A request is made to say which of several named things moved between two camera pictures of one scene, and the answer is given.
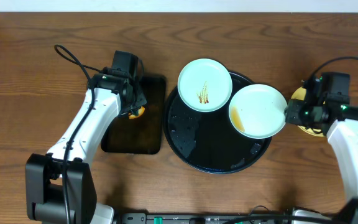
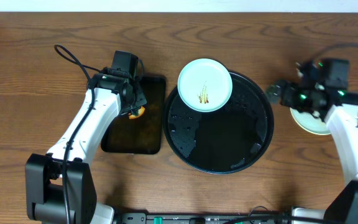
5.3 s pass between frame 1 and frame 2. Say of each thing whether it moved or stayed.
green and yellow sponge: stayed
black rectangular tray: stayed
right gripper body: moved
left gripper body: stayed
